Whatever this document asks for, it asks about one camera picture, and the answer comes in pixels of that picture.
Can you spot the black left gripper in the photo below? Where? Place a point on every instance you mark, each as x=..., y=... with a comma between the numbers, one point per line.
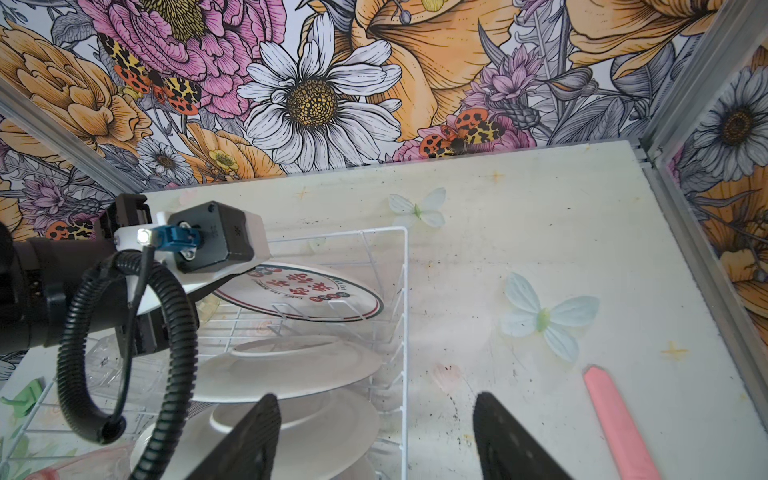
x=150, y=333

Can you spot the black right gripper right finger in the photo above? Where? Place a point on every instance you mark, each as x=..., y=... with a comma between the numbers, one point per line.
x=505, y=448

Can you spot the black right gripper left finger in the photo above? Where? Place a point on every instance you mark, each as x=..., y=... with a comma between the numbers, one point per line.
x=249, y=450

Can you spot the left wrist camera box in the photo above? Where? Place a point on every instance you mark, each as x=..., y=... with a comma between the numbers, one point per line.
x=201, y=244

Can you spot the pink silicone utensil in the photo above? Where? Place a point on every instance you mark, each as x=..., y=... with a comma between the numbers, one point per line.
x=626, y=444

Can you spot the aluminium corner post right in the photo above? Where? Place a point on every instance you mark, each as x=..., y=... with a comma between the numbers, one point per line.
x=739, y=28

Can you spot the plate with red characters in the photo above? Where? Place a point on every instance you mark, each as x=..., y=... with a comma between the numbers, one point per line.
x=303, y=293

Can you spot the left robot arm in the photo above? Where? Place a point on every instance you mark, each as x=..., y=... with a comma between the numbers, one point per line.
x=39, y=276

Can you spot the white wire dish rack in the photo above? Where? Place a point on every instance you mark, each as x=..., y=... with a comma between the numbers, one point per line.
x=323, y=326

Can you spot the white plate upper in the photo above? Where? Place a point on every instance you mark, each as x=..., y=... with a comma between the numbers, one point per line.
x=287, y=367

